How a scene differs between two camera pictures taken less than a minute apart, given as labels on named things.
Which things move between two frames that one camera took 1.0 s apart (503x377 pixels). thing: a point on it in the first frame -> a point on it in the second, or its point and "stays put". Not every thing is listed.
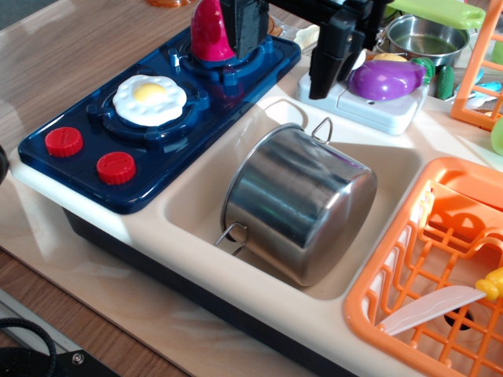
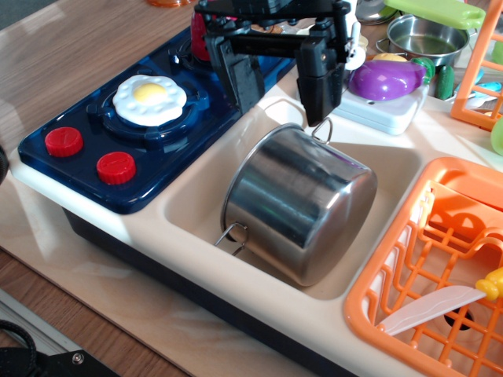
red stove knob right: (116, 168) stays put
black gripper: (338, 45) -> (276, 28)
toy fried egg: (149, 100) stays put
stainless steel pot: (295, 203) stays put
